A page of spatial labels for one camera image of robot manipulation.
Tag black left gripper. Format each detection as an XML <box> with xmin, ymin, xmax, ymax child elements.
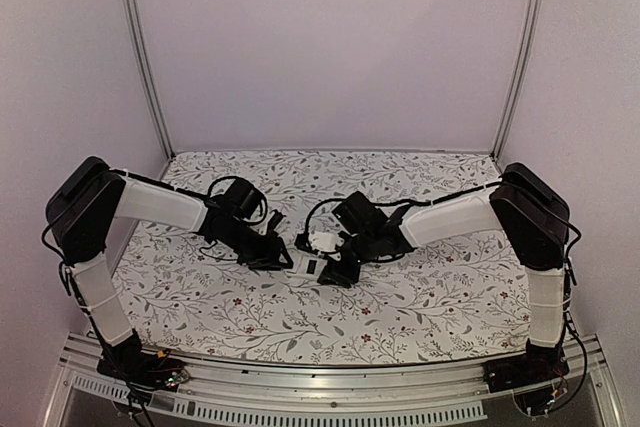
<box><xmin>222</xmin><ymin>218</ymin><xmax>293</xmax><ymax>271</ymax></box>

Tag white remote control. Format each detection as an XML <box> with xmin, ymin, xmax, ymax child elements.
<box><xmin>286</xmin><ymin>253</ymin><xmax>327</xmax><ymax>281</ymax></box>

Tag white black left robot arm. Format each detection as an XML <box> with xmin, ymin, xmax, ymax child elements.
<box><xmin>41</xmin><ymin>156</ymin><xmax>293</xmax><ymax>381</ymax></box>

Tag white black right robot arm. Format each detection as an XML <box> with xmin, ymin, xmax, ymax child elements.
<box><xmin>294</xmin><ymin>163</ymin><xmax>583</xmax><ymax>383</ymax></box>

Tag floral patterned table mat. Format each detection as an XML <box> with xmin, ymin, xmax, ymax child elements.
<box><xmin>114</xmin><ymin>151</ymin><xmax>530</xmax><ymax>365</ymax></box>

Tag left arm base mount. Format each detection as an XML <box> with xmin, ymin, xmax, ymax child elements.
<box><xmin>97</xmin><ymin>344</ymin><xmax>190</xmax><ymax>391</ymax></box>

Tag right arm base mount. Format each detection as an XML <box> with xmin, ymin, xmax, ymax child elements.
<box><xmin>482</xmin><ymin>345</ymin><xmax>569</xmax><ymax>393</ymax></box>

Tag aluminium front rail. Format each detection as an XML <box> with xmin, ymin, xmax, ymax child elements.
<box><xmin>42</xmin><ymin>334</ymin><xmax>626</xmax><ymax>426</ymax></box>

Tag left aluminium frame post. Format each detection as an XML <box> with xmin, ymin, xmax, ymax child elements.
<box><xmin>122</xmin><ymin>0</ymin><xmax>175</xmax><ymax>160</ymax></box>

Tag aluminium frame post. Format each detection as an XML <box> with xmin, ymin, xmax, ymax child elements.
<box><xmin>122</xmin><ymin>0</ymin><xmax>175</xmax><ymax>160</ymax></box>
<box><xmin>491</xmin><ymin>0</ymin><xmax>543</xmax><ymax>162</ymax></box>

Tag right aluminium frame post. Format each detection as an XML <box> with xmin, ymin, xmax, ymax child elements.
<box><xmin>491</xmin><ymin>0</ymin><xmax>543</xmax><ymax>162</ymax></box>

